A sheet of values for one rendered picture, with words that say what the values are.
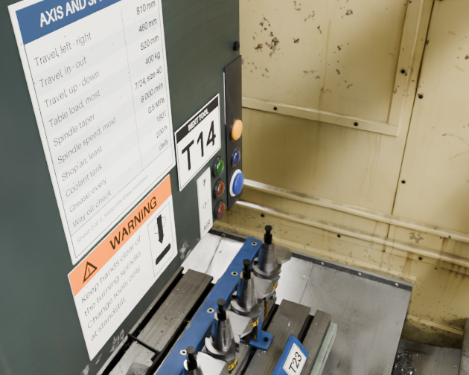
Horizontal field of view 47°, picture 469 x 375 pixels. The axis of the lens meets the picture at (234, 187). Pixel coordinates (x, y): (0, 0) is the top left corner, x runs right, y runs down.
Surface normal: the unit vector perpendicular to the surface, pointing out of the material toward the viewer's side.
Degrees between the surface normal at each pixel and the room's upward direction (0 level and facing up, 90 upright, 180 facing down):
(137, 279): 90
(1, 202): 90
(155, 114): 90
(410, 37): 90
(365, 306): 24
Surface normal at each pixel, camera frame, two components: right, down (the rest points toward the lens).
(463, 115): -0.42, 0.54
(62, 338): 0.91, 0.23
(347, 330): -0.18, -0.53
